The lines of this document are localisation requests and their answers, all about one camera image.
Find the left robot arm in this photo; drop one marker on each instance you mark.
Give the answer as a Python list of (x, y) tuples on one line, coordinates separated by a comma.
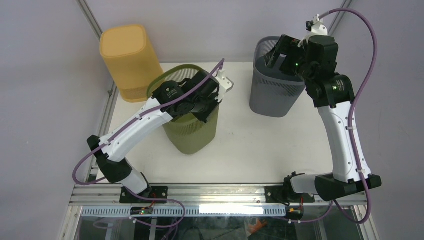
[(187, 107)]

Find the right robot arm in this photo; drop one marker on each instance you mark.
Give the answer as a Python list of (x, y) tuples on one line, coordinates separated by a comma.
[(314, 61)]

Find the left aluminium corner post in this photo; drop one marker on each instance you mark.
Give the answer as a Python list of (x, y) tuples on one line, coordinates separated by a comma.
[(87, 12)]

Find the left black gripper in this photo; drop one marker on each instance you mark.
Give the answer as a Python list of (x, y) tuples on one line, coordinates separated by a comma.
[(204, 117)]

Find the grey plastic basket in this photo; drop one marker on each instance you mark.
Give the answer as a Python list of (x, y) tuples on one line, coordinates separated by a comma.
[(273, 93)]

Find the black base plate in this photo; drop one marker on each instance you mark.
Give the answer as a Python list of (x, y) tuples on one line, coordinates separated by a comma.
[(283, 193), (156, 193)]

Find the white slotted cable duct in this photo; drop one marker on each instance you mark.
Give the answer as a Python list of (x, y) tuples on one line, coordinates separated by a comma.
[(203, 210)]

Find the right aluminium corner post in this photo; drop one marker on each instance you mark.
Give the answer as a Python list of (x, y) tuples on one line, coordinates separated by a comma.
[(339, 17)]

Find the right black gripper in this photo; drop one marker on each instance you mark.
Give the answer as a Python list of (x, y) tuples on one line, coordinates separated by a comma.
[(280, 48)]

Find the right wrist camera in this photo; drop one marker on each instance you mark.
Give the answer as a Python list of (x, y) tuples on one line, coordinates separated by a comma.
[(314, 27)]

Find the aluminium front rail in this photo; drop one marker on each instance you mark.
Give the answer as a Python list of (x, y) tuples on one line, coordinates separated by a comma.
[(188, 194)]

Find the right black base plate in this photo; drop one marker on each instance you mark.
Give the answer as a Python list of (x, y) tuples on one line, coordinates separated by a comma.
[(283, 193)]

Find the aluminium corner post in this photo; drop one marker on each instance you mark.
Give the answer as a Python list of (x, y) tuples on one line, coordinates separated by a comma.
[(339, 17), (87, 12)]

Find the green plastic basket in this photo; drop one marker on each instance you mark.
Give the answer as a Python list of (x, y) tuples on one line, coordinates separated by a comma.
[(188, 134)]

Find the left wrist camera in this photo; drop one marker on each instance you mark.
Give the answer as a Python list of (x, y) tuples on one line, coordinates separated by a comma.
[(225, 85)]

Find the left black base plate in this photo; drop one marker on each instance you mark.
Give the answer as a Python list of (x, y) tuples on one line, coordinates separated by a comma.
[(156, 193)]

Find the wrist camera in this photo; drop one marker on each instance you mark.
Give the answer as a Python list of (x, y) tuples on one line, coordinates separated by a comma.
[(225, 85), (314, 27)]

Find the yellow plastic basket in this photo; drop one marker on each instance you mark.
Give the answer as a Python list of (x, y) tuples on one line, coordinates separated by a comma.
[(131, 60)]

